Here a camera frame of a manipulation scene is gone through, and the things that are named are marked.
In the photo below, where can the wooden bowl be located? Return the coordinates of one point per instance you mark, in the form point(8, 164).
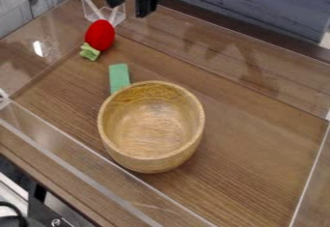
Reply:
point(149, 124)

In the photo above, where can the red plush strawberry toy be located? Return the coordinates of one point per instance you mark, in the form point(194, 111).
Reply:
point(97, 40)

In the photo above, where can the green rectangular block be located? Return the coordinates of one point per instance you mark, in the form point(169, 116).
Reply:
point(119, 78)

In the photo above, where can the clear acrylic corner bracket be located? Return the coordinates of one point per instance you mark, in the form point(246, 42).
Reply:
point(113, 15)

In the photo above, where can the black table leg bracket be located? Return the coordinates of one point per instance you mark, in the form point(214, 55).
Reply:
point(40, 212)

